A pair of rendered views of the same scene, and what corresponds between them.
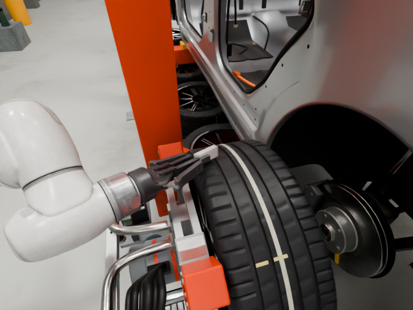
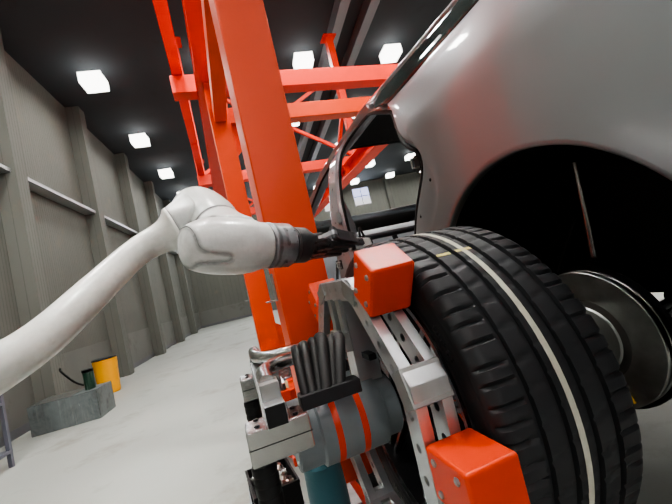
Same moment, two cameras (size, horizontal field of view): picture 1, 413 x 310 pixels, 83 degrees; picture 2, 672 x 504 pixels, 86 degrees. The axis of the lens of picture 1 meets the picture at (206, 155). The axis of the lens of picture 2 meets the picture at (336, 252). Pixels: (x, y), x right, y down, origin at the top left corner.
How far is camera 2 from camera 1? 65 cm
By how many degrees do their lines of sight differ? 47
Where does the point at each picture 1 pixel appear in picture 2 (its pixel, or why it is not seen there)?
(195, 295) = (371, 259)
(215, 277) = (388, 248)
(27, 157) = (204, 198)
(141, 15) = (281, 183)
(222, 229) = not seen: hidden behind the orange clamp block
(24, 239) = (201, 223)
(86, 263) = not seen: outside the picture
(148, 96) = not seen: hidden behind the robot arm
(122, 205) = (282, 232)
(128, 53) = (271, 214)
